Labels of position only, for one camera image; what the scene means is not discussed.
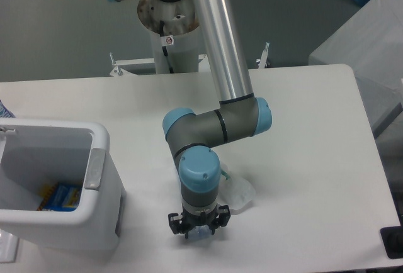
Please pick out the clear plastic water bottle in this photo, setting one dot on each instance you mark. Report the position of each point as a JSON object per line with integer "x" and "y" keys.
{"x": 199, "y": 233}

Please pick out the blue yellow snack package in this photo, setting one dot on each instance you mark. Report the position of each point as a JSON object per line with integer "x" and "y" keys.
{"x": 61, "y": 197}

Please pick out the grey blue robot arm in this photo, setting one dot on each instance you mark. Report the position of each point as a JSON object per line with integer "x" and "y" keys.
{"x": 192, "y": 137}

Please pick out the white pedestal base frame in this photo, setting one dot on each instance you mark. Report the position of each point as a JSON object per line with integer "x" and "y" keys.
{"x": 147, "y": 66}

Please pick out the grey covered side table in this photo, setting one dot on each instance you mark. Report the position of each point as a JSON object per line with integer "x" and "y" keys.
{"x": 370, "y": 42}

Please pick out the white plastic trash can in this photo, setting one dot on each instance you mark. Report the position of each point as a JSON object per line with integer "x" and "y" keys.
{"x": 37, "y": 154}

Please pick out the clear plastic sheet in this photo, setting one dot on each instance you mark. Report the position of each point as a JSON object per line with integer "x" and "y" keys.
{"x": 9, "y": 247}

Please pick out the clear plastic wrapper bag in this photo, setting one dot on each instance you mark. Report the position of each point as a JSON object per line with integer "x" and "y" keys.
{"x": 234, "y": 190}

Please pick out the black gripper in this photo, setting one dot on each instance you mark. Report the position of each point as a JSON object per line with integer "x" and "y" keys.
{"x": 214, "y": 218}

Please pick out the black device at edge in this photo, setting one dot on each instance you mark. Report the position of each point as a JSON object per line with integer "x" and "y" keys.
{"x": 392, "y": 241}

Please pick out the blue patterned package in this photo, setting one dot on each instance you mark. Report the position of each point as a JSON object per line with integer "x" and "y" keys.
{"x": 4, "y": 112}

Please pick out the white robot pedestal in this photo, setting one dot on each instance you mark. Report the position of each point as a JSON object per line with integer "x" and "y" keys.
{"x": 174, "y": 34}

